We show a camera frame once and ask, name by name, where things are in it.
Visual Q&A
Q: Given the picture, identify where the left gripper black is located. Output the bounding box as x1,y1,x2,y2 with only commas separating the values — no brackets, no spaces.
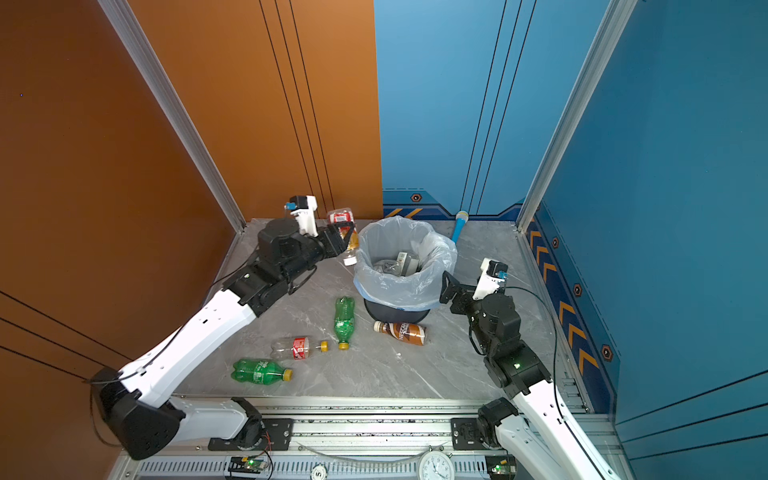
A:
278,220,352,290

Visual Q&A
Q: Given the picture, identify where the brown coffee bottle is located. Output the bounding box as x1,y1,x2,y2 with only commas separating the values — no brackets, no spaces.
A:
373,321,426,346

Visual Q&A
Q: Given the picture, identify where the green bottle yellow cap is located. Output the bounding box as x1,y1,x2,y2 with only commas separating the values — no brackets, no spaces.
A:
334,297,355,350
231,359,293,385

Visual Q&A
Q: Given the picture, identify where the green label white cap bottle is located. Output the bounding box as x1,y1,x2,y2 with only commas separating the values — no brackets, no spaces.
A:
394,251,420,277

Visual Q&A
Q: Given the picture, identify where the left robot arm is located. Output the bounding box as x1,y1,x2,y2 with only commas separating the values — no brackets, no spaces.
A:
89,218,355,460

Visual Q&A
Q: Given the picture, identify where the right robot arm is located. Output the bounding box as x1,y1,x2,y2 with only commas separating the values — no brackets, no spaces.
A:
440,272,620,479

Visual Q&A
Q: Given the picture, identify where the black bin with plastic liner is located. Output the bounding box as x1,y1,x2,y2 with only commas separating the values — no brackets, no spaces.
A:
354,216,458,324

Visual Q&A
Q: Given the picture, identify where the blue toy microphone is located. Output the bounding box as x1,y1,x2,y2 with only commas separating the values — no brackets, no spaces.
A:
451,210,469,243

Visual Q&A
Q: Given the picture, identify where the clear cola bottle red label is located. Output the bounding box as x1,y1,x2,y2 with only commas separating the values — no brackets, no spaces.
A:
270,336,329,360

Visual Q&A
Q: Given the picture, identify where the green bottle lying yellow cap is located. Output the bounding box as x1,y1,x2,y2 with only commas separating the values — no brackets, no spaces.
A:
231,359,293,385

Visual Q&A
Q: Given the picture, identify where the green circuit board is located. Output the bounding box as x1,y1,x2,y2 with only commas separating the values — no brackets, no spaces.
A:
227,456,270,478

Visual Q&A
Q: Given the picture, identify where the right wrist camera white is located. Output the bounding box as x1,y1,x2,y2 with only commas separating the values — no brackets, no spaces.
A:
473,258,508,301

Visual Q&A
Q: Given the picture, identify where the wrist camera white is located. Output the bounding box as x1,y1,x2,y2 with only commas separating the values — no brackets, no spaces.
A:
473,258,508,301
284,195,318,237

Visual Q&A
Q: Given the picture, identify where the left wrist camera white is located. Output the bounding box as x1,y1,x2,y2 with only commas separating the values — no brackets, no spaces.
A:
284,195,318,237

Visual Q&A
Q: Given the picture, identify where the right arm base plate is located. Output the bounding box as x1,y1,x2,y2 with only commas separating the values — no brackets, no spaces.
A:
450,417,501,451

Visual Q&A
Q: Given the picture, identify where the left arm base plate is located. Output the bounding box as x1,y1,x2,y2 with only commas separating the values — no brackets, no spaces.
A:
208,418,294,452

